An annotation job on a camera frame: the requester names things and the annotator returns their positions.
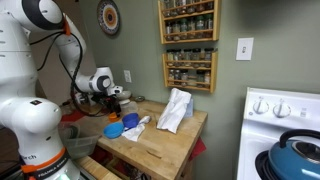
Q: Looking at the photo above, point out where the small wooden spice rack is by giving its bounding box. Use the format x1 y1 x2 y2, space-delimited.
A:
161 49 219 94

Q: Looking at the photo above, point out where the clear plastic bin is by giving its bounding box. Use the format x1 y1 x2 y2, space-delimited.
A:
58 121 102 160

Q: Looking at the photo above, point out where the light blue plastic bowl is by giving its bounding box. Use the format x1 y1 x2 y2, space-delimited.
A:
102 121 125 140

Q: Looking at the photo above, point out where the red hanging cloth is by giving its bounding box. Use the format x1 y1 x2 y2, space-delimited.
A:
188 137 208 163

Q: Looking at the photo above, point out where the white light switch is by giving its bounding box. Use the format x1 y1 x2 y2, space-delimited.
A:
235 37 255 62

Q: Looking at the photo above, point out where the pale blue box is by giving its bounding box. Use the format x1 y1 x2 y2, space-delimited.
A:
184 97 195 119

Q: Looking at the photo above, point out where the white electric stove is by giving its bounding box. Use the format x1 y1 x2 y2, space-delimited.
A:
236 86 320 180

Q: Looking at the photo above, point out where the red silicone mat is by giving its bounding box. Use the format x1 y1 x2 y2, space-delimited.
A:
59 109 87 124

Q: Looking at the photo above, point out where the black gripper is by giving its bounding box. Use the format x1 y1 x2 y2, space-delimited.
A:
105 93 123 117

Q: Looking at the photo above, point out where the small white bowl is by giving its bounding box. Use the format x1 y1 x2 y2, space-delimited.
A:
116 90 133 100

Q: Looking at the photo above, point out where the dark blue plastic bowl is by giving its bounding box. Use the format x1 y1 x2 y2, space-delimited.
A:
121 112 140 130

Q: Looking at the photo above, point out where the clear round lidded container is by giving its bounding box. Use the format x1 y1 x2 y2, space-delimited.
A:
119 100 139 116

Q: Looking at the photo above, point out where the large wooden spice rack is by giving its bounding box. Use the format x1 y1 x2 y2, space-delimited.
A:
157 0 222 45

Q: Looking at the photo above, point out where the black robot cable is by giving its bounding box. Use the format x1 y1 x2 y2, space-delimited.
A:
29 30 113 118

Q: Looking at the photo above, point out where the blue kettle black handle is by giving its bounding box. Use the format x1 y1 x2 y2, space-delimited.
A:
267 128 320 180

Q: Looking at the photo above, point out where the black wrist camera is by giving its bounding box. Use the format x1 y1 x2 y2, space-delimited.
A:
89 93 108 104

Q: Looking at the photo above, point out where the white wall outlet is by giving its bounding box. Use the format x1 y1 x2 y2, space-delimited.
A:
123 69 133 84

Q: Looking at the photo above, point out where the large white cloth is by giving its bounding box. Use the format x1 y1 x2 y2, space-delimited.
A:
156 87 193 135

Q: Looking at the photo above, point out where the small white cloth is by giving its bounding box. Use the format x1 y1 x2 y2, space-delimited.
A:
121 115 152 143

